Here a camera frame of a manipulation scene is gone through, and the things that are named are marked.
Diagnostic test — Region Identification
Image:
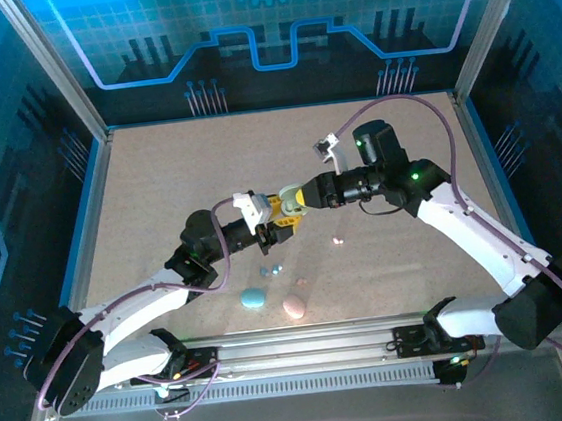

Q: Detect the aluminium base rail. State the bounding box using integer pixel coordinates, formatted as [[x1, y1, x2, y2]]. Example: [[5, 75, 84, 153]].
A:
[[123, 305, 488, 388]]

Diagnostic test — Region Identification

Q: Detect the aluminium frame post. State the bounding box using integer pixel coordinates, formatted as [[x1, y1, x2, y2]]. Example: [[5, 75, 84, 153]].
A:
[[443, 0, 552, 106], [0, 0, 112, 153]]

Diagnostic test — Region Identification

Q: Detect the blue charging case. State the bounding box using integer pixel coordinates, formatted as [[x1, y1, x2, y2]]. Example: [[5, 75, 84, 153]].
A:
[[239, 285, 268, 312]]

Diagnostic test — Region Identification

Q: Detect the black controller box green light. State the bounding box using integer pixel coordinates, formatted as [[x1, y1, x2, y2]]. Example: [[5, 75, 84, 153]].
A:
[[432, 354, 471, 392]]

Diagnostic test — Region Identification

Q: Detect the pink charging case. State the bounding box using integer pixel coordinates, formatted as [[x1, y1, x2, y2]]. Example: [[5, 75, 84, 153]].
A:
[[281, 293, 307, 321]]

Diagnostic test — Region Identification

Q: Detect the slotted grey cable duct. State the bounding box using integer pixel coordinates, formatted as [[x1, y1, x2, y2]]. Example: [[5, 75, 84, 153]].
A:
[[56, 358, 444, 421]]

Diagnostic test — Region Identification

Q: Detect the pale green charging case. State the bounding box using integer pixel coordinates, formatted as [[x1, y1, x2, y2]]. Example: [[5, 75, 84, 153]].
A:
[[275, 181, 308, 218]]

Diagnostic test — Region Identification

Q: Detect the aluminium table side rail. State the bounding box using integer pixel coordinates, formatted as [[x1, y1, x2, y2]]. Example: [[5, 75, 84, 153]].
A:
[[449, 79, 562, 421], [0, 127, 144, 421]]

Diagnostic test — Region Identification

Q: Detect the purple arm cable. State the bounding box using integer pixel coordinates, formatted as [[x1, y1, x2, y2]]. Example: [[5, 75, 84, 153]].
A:
[[18, 197, 261, 421], [332, 77, 562, 399]]

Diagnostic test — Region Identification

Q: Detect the white connector with light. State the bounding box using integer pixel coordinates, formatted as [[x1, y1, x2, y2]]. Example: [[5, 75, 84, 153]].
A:
[[152, 380, 191, 406]]

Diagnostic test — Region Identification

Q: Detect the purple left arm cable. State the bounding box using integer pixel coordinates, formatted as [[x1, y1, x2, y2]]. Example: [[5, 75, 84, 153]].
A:
[[18, 197, 261, 421]]

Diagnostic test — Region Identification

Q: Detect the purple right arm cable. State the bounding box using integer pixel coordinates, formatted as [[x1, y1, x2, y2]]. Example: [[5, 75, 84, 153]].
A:
[[332, 77, 562, 399]]

